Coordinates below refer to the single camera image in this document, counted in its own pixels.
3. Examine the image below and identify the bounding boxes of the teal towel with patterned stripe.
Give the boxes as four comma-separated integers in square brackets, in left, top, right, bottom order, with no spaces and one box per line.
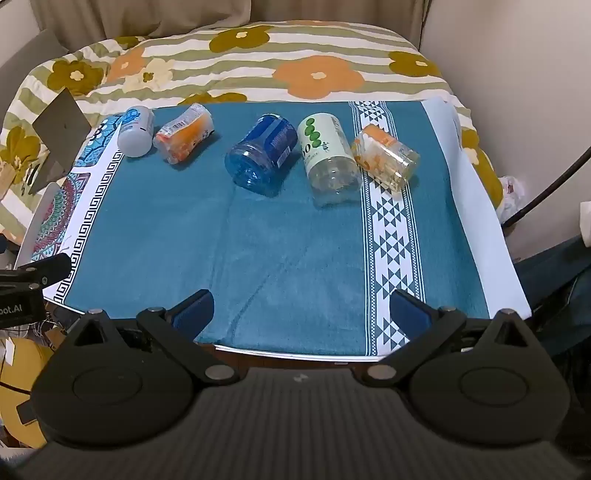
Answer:
[62,100,491,357]

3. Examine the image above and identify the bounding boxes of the wide clear orange-print cup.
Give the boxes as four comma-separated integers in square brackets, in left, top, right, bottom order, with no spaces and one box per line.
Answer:
[351,124,420,193]

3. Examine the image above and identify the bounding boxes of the blue plastic bottle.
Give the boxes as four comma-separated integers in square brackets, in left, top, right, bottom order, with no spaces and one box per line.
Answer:
[224,113,299,198]

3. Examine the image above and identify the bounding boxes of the mandala print cloth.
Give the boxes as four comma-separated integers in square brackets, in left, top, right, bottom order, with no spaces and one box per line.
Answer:
[28,111,127,306]

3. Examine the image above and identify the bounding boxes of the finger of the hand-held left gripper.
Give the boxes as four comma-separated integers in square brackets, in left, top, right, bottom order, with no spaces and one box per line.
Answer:
[0,253,73,287]

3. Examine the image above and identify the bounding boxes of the clear bottle green-dot label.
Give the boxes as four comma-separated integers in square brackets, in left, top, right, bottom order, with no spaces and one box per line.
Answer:
[298,113,363,207]

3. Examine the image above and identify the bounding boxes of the white plastic bag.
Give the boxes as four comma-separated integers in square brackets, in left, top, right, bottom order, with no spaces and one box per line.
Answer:
[496,175,525,223]

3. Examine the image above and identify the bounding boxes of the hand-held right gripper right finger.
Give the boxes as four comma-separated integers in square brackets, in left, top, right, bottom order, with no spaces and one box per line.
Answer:
[366,289,542,387]

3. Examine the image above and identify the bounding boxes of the yellow bag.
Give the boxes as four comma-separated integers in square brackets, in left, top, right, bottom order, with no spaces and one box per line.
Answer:
[0,337,57,449]

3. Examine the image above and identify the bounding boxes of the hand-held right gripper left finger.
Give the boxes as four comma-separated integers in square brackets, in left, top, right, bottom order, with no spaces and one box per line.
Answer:
[55,289,241,385]

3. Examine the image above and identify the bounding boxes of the dark jeans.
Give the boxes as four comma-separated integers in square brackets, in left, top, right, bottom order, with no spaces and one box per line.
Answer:
[512,235,591,358]

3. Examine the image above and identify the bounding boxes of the grey laptop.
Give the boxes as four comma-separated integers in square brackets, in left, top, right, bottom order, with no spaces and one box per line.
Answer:
[28,88,91,195]

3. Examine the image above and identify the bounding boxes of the plain white sheet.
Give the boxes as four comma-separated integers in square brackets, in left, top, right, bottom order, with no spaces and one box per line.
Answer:
[421,97,532,319]

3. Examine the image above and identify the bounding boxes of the floral striped blanket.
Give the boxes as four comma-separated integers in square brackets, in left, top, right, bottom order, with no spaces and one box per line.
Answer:
[0,19,505,243]

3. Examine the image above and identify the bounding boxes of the white-blue label bottle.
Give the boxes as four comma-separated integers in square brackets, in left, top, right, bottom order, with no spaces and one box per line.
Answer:
[116,106,155,158]

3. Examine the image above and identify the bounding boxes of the orange label bottle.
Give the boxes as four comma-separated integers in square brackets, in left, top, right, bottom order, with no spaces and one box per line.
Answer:
[152,103,215,166]

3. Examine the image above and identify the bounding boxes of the black cable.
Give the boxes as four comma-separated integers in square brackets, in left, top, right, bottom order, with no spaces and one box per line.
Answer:
[501,147,591,229]

